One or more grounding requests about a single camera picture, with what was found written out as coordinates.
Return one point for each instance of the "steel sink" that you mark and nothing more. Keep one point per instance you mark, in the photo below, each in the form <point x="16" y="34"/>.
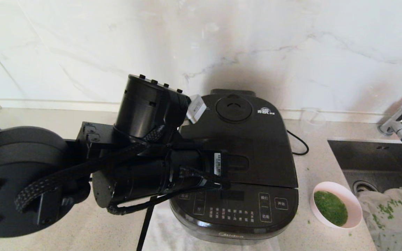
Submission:
<point x="368" y="157"/>

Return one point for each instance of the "black rice cooker lid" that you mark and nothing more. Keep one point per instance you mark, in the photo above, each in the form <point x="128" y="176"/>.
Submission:
<point x="263" y="146"/>

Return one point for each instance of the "white paper tag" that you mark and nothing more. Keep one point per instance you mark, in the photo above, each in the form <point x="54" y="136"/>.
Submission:
<point x="196" y="108"/>

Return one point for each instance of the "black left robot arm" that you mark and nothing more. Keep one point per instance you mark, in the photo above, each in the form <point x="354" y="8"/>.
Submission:
<point x="19" y="160"/>

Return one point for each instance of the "chrome faucet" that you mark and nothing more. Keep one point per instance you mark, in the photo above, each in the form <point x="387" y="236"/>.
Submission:
<point x="401" y="127"/>

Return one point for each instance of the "clear plastic measuring cup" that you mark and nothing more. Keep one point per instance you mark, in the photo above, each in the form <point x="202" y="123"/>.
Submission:
<point x="312" y="118"/>

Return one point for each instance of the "chopped green onion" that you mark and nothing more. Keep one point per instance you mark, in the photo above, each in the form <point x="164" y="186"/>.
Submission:
<point x="330" y="207"/>

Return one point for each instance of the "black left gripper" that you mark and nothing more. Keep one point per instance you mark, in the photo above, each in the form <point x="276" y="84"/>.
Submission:
<point x="218" y="177"/>

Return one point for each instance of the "white crumpled cloth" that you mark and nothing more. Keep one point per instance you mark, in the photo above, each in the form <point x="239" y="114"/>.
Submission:
<point x="396" y="223"/>

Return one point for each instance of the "pink bowl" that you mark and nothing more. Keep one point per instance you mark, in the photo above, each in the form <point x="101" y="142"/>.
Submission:
<point x="354" y="205"/>

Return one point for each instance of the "white towel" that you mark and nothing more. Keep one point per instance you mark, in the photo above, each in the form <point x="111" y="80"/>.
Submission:
<point x="166" y="234"/>

